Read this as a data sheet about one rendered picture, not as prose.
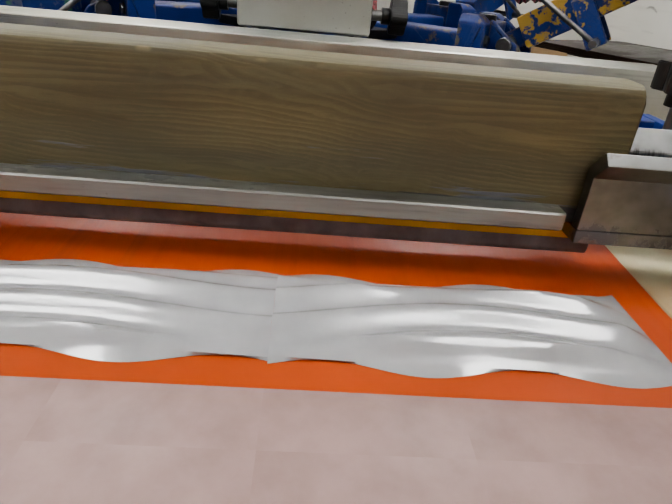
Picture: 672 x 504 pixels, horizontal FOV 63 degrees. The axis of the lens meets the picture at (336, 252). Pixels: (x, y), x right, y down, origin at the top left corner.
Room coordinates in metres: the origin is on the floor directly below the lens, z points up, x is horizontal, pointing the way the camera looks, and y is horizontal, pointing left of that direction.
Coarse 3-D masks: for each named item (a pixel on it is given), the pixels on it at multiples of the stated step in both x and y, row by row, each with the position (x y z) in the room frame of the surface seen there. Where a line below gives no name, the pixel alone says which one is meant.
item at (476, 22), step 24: (120, 0) 0.89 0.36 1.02; (144, 0) 0.88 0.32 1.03; (168, 0) 1.22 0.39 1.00; (192, 0) 1.22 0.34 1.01; (432, 0) 1.34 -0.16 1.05; (216, 24) 0.99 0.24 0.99; (408, 24) 1.01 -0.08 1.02; (432, 24) 1.26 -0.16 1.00; (456, 24) 1.24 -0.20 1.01; (480, 24) 0.91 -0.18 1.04; (504, 24) 0.99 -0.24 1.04; (480, 48) 0.90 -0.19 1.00; (528, 48) 0.99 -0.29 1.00
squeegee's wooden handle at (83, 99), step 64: (0, 64) 0.26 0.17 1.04; (64, 64) 0.27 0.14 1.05; (128, 64) 0.27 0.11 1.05; (192, 64) 0.27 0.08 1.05; (256, 64) 0.27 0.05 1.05; (320, 64) 0.28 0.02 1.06; (384, 64) 0.28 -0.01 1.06; (448, 64) 0.30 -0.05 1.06; (0, 128) 0.26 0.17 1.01; (64, 128) 0.27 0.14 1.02; (128, 128) 0.27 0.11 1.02; (192, 128) 0.27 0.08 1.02; (256, 128) 0.27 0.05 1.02; (320, 128) 0.27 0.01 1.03; (384, 128) 0.28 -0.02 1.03; (448, 128) 0.28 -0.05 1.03; (512, 128) 0.28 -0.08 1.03; (576, 128) 0.28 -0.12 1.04; (448, 192) 0.28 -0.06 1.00; (512, 192) 0.28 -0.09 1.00; (576, 192) 0.28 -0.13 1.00
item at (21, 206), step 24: (72, 216) 0.28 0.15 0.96; (96, 216) 0.28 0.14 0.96; (120, 216) 0.28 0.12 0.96; (144, 216) 0.28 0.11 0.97; (168, 216) 0.28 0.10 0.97; (192, 216) 0.28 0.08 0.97; (216, 216) 0.28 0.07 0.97; (240, 216) 0.28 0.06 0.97; (264, 216) 0.28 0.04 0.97; (408, 240) 0.29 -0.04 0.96; (432, 240) 0.29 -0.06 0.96; (456, 240) 0.29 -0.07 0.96; (480, 240) 0.29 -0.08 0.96; (504, 240) 0.29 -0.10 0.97; (528, 240) 0.29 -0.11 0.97; (552, 240) 0.29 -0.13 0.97
